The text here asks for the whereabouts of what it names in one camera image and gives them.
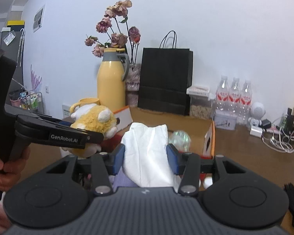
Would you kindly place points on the yellow mug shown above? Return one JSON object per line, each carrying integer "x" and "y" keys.
{"x": 82, "y": 102}

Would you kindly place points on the dark grey cabinet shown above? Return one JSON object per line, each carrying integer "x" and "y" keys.
{"x": 12, "y": 40}

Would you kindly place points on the right water bottle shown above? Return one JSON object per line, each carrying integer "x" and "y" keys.
{"x": 245, "y": 102}

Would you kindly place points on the middle water bottle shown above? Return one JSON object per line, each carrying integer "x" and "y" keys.
{"x": 234, "y": 95}

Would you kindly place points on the black paper bag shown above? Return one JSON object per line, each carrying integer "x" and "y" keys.
{"x": 166, "y": 73}

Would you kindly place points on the water bottle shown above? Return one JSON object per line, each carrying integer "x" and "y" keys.
{"x": 234, "y": 95}
{"x": 222, "y": 94}
{"x": 245, "y": 102}

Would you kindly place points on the white cloth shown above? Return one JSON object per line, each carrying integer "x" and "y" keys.
{"x": 145, "y": 158}

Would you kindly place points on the black adapter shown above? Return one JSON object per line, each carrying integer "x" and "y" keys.
{"x": 265, "y": 124}

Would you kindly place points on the pink fuzzy vase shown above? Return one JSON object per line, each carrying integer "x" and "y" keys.
{"x": 133, "y": 85}

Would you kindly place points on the clear seed container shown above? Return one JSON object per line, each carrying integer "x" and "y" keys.
{"x": 200, "y": 102}

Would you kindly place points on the lilac folded towel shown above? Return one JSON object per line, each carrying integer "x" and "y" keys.
{"x": 121, "y": 180}

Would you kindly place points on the white robot toy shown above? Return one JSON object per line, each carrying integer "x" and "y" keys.
{"x": 257, "y": 111}

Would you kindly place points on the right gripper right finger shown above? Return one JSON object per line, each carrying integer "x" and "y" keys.
{"x": 187, "y": 165}

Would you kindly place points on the person's left hand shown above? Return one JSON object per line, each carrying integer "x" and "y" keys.
{"x": 11, "y": 171}

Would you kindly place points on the white charger block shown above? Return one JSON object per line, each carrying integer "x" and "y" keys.
{"x": 256, "y": 131}

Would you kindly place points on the orange cardboard box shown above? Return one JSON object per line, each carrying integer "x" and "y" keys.
{"x": 201, "y": 132}

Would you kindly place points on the yellow plush toy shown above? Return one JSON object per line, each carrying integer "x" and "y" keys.
{"x": 95, "y": 118}

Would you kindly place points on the left water bottle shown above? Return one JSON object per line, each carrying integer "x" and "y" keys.
{"x": 222, "y": 94}

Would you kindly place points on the dried pink roses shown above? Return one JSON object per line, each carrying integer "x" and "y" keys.
{"x": 114, "y": 24}

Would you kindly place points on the yellow thermos jug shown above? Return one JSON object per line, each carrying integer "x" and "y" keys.
{"x": 111, "y": 78}

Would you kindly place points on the white plastic cap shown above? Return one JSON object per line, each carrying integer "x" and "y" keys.
{"x": 207, "y": 182}

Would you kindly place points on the white metal tin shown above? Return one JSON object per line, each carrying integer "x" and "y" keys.
{"x": 225, "y": 120}

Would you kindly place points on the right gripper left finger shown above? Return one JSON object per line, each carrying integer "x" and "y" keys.
{"x": 103, "y": 166}

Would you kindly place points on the wire storage basket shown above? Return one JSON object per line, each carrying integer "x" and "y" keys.
{"x": 28, "y": 100}

